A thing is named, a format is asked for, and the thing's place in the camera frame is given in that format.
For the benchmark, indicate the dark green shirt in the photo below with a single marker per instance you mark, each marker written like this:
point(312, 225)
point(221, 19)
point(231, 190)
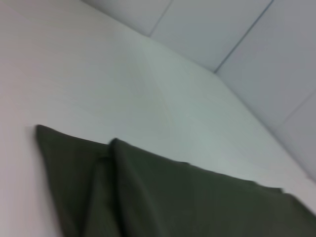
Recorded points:
point(172, 197)

